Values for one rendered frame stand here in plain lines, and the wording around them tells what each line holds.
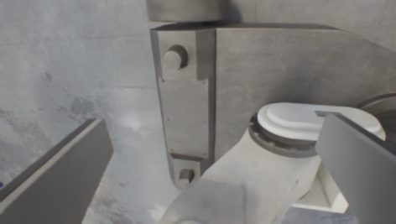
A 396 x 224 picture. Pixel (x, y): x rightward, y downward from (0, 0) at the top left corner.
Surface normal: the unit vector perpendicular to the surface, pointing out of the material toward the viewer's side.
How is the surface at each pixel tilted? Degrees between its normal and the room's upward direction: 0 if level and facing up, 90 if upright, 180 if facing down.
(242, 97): 0
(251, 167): 90
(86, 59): 0
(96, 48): 0
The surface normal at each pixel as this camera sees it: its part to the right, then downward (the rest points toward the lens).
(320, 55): -0.22, 0.48
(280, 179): -0.03, -0.87
